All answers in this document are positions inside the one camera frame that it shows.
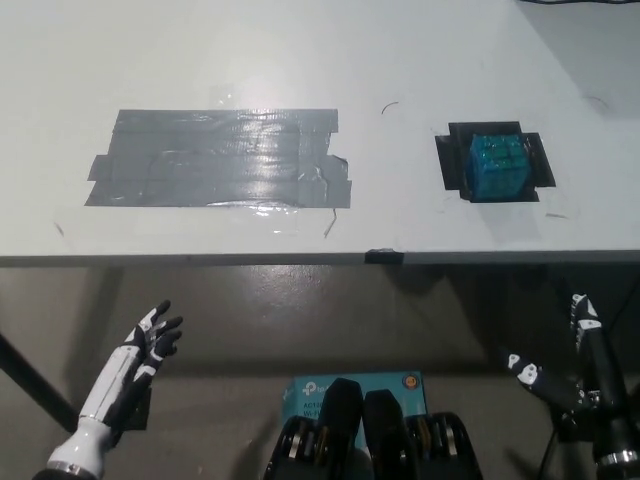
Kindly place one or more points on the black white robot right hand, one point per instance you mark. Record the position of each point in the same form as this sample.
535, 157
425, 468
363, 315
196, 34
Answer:
607, 390

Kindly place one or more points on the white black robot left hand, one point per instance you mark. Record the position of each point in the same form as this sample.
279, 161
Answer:
116, 372

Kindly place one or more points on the black table leg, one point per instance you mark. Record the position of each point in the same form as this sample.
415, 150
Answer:
35, 377

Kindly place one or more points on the teal router box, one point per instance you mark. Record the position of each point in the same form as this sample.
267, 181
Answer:
385, 387

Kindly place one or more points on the black tape square marker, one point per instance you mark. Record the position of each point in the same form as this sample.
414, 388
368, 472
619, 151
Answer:
452, 162

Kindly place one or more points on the grey duct tape patch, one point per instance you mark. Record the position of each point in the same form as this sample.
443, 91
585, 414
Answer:
220, 160

